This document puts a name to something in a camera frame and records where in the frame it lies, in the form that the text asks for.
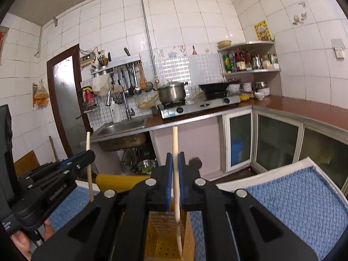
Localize brown wooden board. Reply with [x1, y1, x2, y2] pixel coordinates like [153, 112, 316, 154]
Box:
[13, 150, 41, 177]

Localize person's left hand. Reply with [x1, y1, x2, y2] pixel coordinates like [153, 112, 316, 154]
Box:
[11, 219, 56, 261]

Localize steel basin with greens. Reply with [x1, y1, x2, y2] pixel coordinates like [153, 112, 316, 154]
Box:
[136, 159, 159, 175]

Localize white plastic bottle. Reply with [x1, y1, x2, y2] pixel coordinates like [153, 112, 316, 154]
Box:
[110, 100, 122, 123]

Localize stainless steel sink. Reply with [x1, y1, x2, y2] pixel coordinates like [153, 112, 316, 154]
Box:
[90, 114, 150, 153]

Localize yellow gas hose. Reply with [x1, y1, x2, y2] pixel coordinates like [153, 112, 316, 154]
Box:
[137, 91, 164, 111]

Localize white wall socket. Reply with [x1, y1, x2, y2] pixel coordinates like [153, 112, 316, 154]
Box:
[331, 39, 345, 59]

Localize wooden stick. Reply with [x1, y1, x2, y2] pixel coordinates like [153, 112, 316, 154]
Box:
[48, 135, 60, 161]

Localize metal wall pipe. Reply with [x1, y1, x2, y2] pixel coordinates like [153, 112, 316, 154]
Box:
[138, 0, 159, 79]

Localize row of condiment bottles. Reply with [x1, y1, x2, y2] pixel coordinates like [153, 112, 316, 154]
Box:
[222, 47, 279, 73]

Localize wooden slotted spatula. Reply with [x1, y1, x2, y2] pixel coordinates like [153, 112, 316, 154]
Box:
[96, 173, 195, 261]

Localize controller with red display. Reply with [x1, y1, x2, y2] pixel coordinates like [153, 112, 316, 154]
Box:
[79, 54, 98, 66]

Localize steel pot with lid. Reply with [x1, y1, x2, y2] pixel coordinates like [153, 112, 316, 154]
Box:
[157, 79, 189, 104]

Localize hanging plastic bag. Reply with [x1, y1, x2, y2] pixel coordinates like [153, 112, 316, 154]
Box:
[33, 79, 50, 110]

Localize narrow glass cabinet door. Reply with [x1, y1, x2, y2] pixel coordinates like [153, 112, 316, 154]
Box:
[223, 108, 254, 173]

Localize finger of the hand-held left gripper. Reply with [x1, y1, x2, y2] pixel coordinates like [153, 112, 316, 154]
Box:
[28, 155, 83, 178]
[16, 150, 96, 195]

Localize red wall poster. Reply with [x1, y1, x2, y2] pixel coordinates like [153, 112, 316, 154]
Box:
[0, 26, 9, 66]

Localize teapot wall sticker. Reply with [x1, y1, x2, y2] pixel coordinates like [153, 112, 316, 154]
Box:
[292, 12, 308, 25]

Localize red and yellow gloves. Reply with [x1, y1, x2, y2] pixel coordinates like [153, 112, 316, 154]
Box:
[79, 86, 94, 103]

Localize wire wall basket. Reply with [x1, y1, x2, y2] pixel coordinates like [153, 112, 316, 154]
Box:
[76, 101, 100, 119]

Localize steel faucet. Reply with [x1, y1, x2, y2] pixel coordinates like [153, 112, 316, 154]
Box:
[105, 85, 136, 121]

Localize steel gas stove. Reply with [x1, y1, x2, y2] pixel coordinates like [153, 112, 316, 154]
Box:
[159, 95, 242, 119]

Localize steel cup with utensils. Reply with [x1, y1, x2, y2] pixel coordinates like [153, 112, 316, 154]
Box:
[97, 52, 111, 70]

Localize blue knitted mat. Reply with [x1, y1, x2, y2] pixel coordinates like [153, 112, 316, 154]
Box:
[47, 167, 348, 261]

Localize glass pot lid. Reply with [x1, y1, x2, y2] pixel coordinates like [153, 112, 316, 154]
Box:
[121, 148, 142, 174]

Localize steel kettle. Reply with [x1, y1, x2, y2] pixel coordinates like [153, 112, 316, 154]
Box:
[251, 54, 263, 70]

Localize thin white wall conduit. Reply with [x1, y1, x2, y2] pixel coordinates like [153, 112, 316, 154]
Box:
[35, 0, 142, 57]

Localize wide glass cabinet door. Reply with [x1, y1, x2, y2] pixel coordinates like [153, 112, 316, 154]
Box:
[298, 126, 348, 188]
[252, 110, 304, 174]

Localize steel ladle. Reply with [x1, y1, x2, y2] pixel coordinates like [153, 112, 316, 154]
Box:
[130, 65, 142, 95]

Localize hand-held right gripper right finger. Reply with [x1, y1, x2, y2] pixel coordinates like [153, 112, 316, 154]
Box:
[178, 152, 318, 261]

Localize brown framed glass door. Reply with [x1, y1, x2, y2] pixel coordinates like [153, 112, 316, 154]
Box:
[47, 43, 94, 158]

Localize yellow wall poster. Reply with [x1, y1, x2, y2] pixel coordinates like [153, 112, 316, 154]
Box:
[253, 20, 273, 42]

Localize beige hanging cloth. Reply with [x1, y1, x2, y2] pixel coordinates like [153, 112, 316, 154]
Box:
[92, 75, 112, 96]

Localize steel wall utensil rack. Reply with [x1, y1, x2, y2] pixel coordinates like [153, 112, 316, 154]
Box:
[91, 57, 142, 76]

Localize black sieve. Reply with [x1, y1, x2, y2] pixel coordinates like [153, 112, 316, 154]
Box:
[111, 92, 125, 105]

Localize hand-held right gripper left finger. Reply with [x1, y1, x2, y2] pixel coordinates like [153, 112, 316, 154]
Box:
[31, 153, 174, 261]

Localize white corner shelf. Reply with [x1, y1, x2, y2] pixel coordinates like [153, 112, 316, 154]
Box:
[217, 41, 283, 97]

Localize black ladle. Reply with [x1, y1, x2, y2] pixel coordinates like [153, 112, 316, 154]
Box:
[124, 65, 136, 96]

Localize stack of steel bowls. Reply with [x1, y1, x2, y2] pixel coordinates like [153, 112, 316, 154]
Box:
[256, 81, 270, 96]

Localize silver mosaic backsplash sheet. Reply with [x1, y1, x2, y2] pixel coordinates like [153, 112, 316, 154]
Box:
[157, 53, 221, 88]

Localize wooden chopstick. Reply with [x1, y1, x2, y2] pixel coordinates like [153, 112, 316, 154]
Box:
[86, 132, 95, 203]
[172, 126, 182, 259]

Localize black wok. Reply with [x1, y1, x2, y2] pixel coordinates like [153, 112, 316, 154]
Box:
[197, 82, 241, 93]

